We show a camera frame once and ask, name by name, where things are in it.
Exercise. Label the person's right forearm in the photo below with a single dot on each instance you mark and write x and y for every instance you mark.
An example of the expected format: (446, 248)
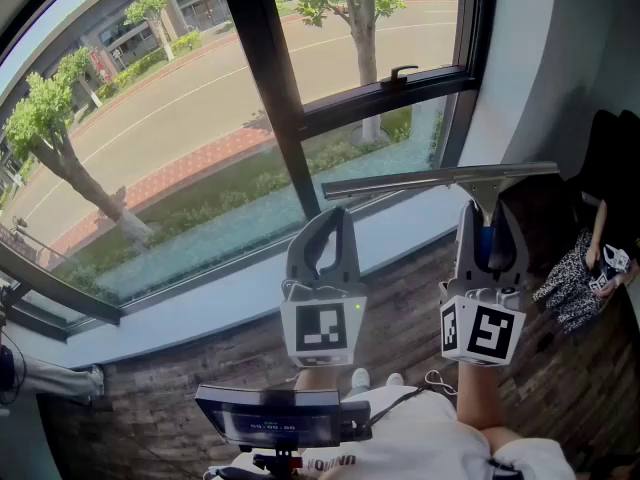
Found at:
(477, 398)

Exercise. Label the black chest-mounted screen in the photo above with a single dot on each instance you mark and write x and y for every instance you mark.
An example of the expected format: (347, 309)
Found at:
(270, 418)

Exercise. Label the window with dark frame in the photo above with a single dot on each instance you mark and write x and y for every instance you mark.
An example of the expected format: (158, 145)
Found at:
(270, 68)

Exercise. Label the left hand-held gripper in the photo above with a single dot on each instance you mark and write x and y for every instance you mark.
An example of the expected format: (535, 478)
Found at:
(320, 328)

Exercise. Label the brown grey building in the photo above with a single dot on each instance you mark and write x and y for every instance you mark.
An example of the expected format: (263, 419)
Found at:
(150, 18)

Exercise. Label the narrow window glass pane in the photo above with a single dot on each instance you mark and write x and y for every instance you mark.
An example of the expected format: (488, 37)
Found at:
(350, 153)

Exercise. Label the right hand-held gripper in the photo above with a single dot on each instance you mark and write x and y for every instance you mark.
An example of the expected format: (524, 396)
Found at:
(490, 328)

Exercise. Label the white window sill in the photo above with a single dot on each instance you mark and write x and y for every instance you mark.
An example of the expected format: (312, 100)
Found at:
(225, 298)

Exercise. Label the person's left forearm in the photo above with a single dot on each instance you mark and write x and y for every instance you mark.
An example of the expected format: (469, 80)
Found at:
(317, 378)

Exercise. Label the large window glass pane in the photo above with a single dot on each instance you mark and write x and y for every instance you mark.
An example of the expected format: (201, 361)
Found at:
(175, 118)

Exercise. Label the person's white shoe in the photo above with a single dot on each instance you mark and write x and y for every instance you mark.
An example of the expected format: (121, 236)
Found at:
(395, 379)
(360, 379)

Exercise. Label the hinged window glass pane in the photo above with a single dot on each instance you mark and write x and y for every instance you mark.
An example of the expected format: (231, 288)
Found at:
(425, 28)

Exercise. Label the tree with white-painted trunk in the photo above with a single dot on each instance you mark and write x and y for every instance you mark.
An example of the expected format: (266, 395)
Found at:
(60, 158)
(362, 43)

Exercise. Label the person's white shirt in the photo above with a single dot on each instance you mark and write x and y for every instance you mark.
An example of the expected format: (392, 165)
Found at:
(425, 443)

